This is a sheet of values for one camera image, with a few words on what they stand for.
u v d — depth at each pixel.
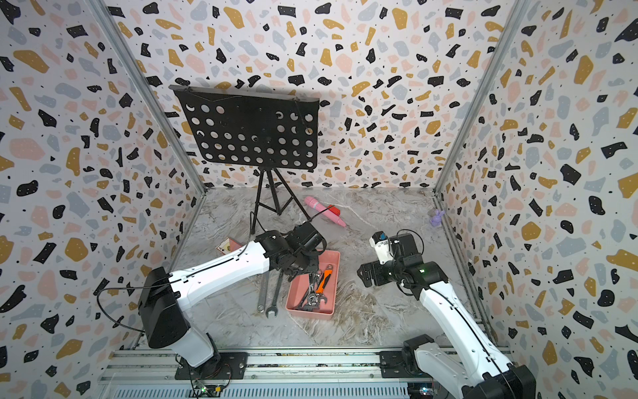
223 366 0.73
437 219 1.07
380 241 0.70
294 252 0.57
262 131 0.75
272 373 0.73
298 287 0.90
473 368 0.40
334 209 1.13
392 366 0.73
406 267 0.59
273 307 0.86
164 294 0.46
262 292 0.89
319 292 0.87
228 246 0.99
